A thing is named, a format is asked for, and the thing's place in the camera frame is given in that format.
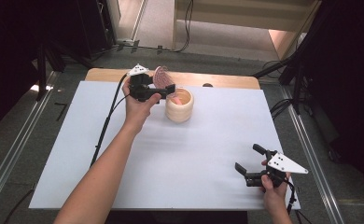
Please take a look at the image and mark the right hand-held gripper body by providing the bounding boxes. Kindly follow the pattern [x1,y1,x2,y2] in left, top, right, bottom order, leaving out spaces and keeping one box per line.
[245,150,309,189]

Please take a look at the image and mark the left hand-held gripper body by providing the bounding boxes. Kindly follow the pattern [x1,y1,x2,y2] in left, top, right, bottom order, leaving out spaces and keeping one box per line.
[127,63,161,103]

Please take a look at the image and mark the pink hairbrush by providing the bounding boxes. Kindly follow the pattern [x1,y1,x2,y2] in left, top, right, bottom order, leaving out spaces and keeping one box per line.
[152,65,184,105]

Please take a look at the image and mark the cream ribbed holder cup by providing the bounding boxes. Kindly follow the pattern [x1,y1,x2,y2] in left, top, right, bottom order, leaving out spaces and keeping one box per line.
[164,88,195,123]

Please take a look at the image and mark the person's left hand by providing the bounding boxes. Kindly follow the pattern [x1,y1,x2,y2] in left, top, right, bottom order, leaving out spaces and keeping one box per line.
[121,78,162,135]

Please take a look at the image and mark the person's right hand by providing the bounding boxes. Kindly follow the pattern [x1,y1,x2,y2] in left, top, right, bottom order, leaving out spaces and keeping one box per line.
[259,174,292,205]

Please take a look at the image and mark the white table sheet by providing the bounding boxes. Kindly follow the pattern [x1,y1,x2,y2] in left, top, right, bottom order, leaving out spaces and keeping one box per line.
[29,80,301,211]

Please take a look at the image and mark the wooden table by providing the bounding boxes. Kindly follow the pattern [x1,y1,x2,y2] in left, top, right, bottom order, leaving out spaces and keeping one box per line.
[85,68,261,91]

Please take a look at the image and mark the black metal stand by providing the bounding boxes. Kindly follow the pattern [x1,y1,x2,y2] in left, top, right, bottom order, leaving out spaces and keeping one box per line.
[253,0,337,116]
[35,40,66,102]

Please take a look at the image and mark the dark curtain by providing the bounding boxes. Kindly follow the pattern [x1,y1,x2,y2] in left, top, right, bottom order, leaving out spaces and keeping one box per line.
[301,0,364,206]

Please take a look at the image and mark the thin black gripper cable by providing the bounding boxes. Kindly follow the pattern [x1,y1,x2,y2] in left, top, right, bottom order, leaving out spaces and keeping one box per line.
[109,93,132,113]

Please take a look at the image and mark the aluminium floor rail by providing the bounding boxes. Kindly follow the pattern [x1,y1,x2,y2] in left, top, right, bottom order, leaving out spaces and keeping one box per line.
[0,70,62,216]
[279,85,346,224]

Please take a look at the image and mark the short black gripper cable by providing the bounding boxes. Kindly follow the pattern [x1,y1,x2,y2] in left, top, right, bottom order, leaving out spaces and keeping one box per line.
[284,179,298,216]

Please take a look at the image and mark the black floor cables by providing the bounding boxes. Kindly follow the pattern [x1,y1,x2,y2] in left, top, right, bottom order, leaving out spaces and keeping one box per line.
[269,98,295,120]

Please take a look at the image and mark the thick black gripper cable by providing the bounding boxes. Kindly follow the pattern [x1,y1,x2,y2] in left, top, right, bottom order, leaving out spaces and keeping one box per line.
[90,73,129,168]

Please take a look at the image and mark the black hanging power cable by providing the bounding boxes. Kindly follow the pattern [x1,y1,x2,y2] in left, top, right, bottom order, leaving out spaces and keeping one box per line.
[175,0,194,53]

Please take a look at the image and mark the black floor cable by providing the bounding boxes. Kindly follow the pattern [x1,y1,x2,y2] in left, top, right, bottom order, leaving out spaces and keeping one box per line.
[2,186,36,224]

